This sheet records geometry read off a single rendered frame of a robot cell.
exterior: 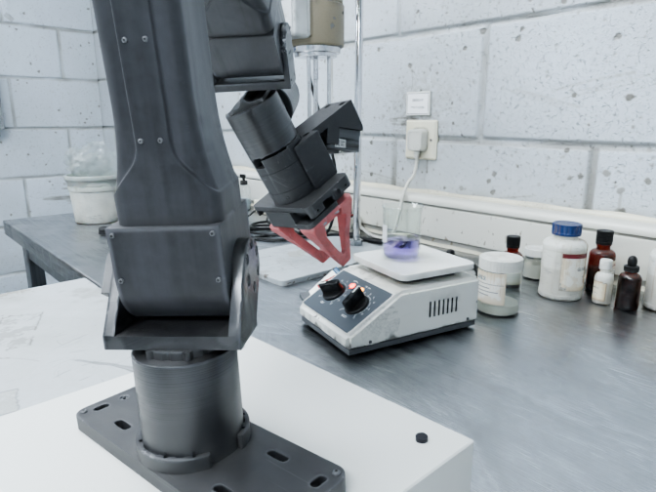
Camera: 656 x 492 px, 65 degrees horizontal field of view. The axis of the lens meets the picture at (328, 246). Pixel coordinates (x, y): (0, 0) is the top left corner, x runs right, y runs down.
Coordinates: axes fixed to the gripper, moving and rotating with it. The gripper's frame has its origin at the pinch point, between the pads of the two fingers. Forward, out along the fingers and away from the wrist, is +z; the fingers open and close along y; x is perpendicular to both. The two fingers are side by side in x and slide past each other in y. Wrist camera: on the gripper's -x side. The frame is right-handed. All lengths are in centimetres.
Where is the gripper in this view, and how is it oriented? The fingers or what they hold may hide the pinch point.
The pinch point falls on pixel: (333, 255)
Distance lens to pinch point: 60.5
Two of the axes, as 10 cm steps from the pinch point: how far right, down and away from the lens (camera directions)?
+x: -6.3, 6.1, -4.8
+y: -6.5, -0.8, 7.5
